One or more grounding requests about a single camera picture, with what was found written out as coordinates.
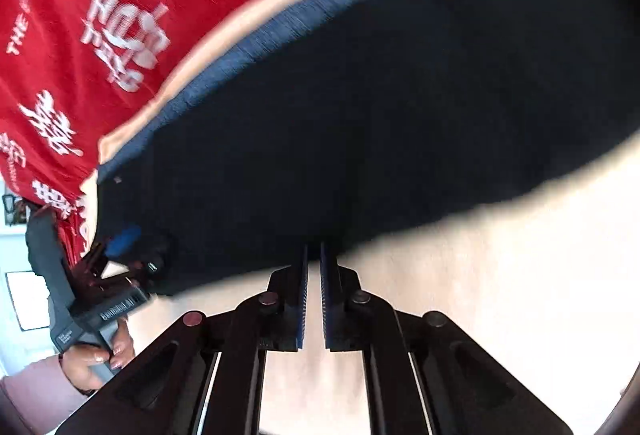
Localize cream towel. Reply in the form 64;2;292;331
75;0;640;435

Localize white rectangular panel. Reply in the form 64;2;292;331
5;271;51;331

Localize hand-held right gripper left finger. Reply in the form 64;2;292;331
54;244;309;435

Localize dark pants with patterned waistband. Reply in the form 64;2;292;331
95;0;640;298

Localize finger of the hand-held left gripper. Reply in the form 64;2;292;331
80;225;143;277
127;235;173;288

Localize person's left hand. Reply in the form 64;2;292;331
59;319;136;397

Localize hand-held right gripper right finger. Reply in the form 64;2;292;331
320;242;573;435

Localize person's left forearm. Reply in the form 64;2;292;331
0;355;92;435

